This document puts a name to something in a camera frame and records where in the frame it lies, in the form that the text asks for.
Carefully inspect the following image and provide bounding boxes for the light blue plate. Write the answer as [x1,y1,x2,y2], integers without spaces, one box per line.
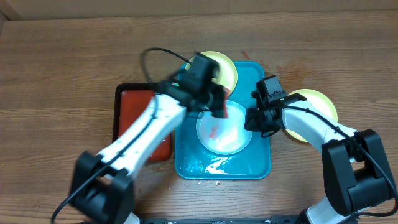
[196,100,252,155]

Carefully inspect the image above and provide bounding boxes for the yellow-green plate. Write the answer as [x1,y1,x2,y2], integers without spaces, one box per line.
[201,51,238,98]
[284,88,339,143]

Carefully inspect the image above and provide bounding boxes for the dark green sponge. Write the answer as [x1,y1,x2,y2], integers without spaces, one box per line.
[223,87,231,119]

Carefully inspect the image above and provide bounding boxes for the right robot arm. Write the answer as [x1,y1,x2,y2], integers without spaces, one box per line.
[244,94,397,223]

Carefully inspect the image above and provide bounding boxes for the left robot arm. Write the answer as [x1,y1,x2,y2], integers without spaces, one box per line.
[66,80,229,223]

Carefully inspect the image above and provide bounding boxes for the red and black tray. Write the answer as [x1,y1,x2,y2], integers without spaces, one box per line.
[111,82,173,163]

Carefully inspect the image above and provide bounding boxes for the teal plastic tray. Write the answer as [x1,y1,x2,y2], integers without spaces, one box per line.
[175,62,271,180]

